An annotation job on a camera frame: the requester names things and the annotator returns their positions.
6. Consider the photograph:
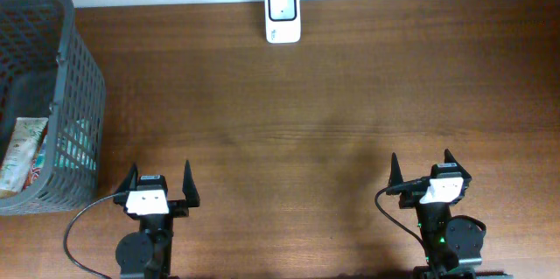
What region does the orange snack packet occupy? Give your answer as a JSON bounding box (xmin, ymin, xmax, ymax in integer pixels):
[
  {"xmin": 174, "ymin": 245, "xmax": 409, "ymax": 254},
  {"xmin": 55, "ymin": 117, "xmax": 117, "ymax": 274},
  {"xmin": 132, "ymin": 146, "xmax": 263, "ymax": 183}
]
[{"xmin": 23, "ymin": 136, "xmax": 47, "ymax": 189}]

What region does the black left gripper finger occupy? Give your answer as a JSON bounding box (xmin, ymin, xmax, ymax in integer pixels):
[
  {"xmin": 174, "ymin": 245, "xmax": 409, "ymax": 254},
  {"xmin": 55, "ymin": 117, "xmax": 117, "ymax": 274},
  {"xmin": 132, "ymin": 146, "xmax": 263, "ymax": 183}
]
[
  {"xmin": 115, "ymin": 163, "xmax": 138, "ymax": 193},
  {"xmin": 182, "ymin": 160, "xmax": 200, "ymax": 208}
]

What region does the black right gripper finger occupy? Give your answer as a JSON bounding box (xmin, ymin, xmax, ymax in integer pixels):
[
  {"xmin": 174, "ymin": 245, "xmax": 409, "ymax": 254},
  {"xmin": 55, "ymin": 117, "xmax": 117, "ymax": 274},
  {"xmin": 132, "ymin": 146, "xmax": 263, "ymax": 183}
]
[
  {"xmin": 444, "ymin": 149, "xmax": 462, "ymax": 170},
  {"xmin": 388, "ymin": 152, "xmax": 403, "ymax": 187}
]

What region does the grey plastic mesh basket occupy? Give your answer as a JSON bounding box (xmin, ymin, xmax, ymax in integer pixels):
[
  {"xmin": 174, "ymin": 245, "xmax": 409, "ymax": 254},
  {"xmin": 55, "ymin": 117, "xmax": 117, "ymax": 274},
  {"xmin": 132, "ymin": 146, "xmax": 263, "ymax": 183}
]
[{"xmin": 1, "ymin": 0, "xmax": 106, "ymax": 216}]

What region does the white barcode scanner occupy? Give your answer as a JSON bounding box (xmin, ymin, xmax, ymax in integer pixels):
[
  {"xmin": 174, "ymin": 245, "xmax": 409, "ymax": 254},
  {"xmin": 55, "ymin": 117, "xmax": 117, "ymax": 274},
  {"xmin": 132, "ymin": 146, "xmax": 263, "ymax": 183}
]
[{"xmin": 264, "ymin": 0, "xmax": 302, "ymax": 44}]

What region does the white Pantene cream tube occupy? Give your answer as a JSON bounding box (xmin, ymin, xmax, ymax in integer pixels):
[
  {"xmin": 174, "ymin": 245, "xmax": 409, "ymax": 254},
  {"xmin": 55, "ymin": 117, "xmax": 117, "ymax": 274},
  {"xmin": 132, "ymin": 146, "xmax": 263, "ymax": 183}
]
[{"xmin": 1, "ymin": 117, "xmax": 48, "ymax": 199}]

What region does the teal snack bag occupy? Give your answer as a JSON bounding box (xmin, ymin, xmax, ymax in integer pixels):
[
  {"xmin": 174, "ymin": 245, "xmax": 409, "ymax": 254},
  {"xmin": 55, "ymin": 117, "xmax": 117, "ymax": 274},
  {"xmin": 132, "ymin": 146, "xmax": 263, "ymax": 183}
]
[{"xmin": 54, "ymin": 119, "xmax": 96, "ymax": 171}]

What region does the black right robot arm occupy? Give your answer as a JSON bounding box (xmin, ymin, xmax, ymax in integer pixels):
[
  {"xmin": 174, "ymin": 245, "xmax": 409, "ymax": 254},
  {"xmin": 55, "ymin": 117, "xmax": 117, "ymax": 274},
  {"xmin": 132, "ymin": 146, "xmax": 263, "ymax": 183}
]
[{"xmin": 386, "ymin": 150, "xmax": 487, "ymax": 278}]

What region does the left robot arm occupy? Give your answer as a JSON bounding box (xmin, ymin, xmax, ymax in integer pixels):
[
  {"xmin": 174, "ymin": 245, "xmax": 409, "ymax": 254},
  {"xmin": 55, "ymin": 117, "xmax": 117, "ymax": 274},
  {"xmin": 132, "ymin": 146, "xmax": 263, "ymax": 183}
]
[{"xmin": 114, "ymin": 163, "xmax": 200, "ymax": 279}]

